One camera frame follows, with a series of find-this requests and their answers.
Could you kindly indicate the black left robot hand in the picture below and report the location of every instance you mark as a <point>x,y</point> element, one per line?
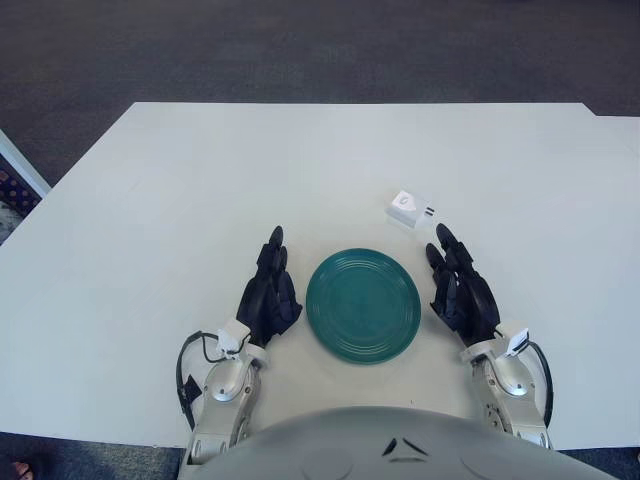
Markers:
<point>265,295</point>

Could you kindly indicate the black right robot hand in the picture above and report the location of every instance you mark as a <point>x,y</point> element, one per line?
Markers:
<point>472,300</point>

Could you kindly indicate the white charger plug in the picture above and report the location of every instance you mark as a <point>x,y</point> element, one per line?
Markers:
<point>402,207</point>

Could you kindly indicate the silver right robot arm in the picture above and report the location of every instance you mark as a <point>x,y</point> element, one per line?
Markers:
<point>510,390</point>

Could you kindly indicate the teal green round plate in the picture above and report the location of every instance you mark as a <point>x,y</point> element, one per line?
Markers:
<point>363,307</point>

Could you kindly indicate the white left wrist connector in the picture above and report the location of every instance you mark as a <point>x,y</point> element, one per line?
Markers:
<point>232,335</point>

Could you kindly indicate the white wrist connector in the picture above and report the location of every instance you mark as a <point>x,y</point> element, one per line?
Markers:
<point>232,335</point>
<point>517,340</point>

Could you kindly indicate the white right wrist connector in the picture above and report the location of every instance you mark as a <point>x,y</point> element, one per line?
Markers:
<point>517,340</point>

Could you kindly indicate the grey robot torso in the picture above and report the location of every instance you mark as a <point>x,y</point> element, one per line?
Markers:
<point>400,450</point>

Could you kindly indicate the white shelf with patterned items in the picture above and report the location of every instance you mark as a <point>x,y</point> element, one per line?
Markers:
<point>20,170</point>

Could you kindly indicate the brown sandalled foot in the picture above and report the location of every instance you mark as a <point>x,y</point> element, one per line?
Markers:
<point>21,470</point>

